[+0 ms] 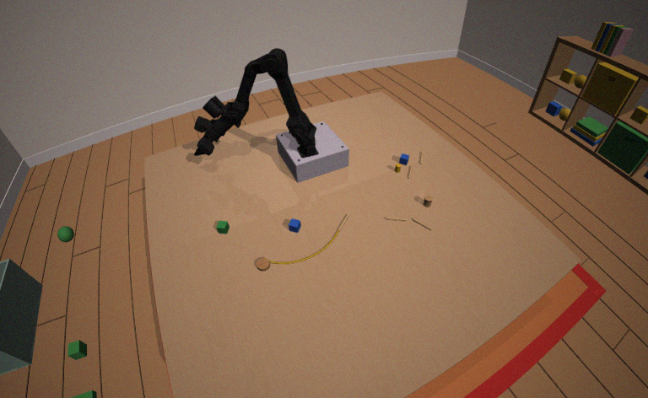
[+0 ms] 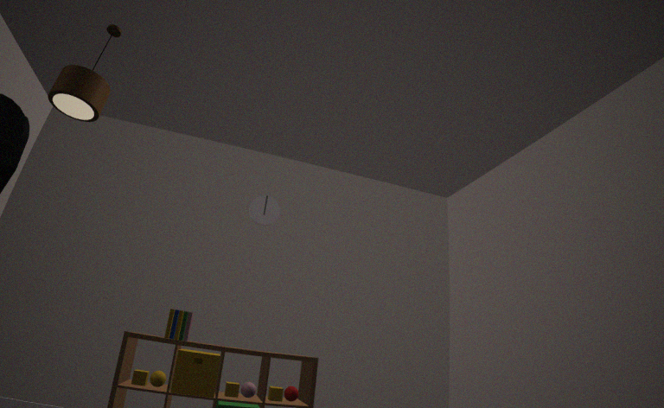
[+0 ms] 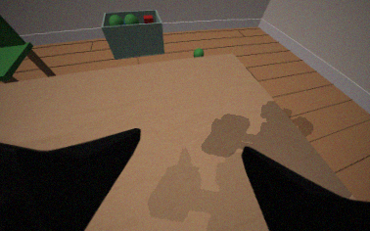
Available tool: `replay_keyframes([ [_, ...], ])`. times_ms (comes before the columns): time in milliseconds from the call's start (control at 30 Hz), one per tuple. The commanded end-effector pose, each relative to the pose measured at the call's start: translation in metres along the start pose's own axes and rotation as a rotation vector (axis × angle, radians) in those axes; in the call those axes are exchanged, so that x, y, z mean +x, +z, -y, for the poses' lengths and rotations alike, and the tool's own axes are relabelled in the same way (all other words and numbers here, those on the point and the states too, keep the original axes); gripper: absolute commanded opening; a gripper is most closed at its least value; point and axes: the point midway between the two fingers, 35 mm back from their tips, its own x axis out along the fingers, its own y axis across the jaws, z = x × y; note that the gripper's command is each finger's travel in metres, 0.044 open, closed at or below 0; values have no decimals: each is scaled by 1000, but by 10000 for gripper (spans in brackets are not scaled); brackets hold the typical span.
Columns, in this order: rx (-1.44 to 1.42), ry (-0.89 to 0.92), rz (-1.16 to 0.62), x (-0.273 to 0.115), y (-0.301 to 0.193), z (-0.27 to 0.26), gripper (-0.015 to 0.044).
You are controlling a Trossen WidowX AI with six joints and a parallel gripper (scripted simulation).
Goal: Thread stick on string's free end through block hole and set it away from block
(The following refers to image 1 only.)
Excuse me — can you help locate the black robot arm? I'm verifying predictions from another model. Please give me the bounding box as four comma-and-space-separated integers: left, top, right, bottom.
194, 48, 318, 158

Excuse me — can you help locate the round wooden button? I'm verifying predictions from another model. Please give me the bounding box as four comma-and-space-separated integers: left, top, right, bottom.
256, 258, 270, 271

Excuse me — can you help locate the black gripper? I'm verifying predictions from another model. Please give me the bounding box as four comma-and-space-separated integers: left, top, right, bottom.
194, 119, 227, 156

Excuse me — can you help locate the small green block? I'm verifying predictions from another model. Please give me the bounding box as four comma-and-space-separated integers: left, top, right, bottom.
216, 221, 230, 234

